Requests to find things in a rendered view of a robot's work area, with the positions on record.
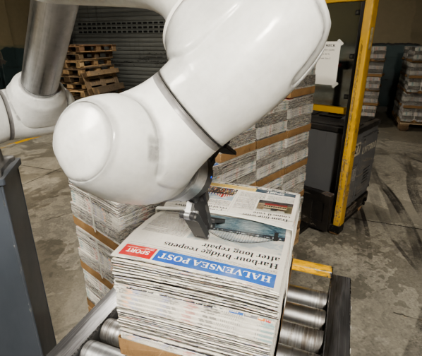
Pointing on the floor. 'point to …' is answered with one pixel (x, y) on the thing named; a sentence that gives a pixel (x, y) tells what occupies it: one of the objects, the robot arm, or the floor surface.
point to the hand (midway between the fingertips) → (221, 185)
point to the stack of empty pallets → (73, 82)
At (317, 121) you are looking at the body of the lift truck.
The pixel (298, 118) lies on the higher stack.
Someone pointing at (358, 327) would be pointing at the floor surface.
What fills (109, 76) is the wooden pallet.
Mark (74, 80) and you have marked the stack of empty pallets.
